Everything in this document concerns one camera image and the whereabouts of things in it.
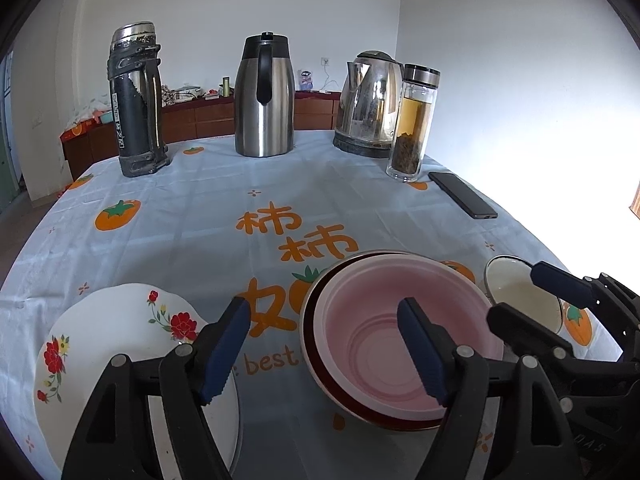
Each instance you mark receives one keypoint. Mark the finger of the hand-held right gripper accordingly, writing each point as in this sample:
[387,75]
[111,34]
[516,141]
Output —
[530,332]
[562,282]

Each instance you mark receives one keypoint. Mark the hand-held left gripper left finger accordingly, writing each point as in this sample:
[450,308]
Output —
[225,355]

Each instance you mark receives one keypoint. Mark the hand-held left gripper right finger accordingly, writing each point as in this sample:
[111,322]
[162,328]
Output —
[425,352]

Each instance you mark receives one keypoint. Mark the white enamel bowl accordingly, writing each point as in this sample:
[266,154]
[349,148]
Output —
[515,290]

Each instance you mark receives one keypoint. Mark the pink plastic bowl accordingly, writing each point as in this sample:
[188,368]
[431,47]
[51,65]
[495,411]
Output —
[370,417]
[380,340]

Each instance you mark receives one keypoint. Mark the white plate with red flowers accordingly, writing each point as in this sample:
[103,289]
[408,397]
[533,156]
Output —
[110,320]

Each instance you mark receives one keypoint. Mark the persimmon print tablecloth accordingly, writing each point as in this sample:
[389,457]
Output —
[190,240]

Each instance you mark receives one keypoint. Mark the black smartphone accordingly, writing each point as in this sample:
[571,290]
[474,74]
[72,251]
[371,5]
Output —
[462,195]

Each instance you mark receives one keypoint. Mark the glass tea bottle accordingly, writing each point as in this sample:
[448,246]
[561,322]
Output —
[412,130]

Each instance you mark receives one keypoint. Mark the long brown wooden cabinet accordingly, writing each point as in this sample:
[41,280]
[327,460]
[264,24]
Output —
[210,116]

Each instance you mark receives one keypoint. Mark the stainless steel electric kettle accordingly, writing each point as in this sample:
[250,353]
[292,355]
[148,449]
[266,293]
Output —
[367,105]

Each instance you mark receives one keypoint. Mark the black worn thermos flask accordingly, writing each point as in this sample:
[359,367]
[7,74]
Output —
[132,110]

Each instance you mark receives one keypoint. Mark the teal plastic basin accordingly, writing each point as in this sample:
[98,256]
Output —
[107,117]

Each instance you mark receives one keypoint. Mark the colourful cloth pile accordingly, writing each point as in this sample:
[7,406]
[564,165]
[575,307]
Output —
[167,96]

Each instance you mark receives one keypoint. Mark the small green bottle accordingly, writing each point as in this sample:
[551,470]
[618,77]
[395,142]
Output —
[226,86]

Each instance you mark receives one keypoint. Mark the orange cardboard box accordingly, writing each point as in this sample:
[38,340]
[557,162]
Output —
[80,128]

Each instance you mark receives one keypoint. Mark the clear plastic bag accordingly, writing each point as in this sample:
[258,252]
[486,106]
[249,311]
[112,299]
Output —
[87,110]

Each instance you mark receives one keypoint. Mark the white packet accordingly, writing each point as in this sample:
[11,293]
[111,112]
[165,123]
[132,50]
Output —
[306,80]

